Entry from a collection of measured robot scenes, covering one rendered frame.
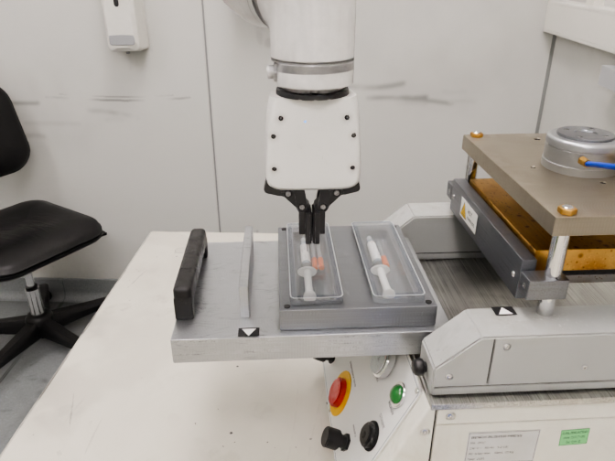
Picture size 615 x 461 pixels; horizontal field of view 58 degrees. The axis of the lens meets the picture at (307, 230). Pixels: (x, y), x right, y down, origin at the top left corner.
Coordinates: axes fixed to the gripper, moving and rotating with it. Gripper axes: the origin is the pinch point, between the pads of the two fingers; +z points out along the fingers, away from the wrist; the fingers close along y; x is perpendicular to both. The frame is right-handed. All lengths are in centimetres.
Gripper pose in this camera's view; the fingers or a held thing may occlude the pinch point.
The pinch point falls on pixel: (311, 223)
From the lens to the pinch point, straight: 63.5
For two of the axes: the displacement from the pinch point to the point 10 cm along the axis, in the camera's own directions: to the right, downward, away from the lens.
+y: 10.0, -0.2, 0.5
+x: -0.6, -4.3, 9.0
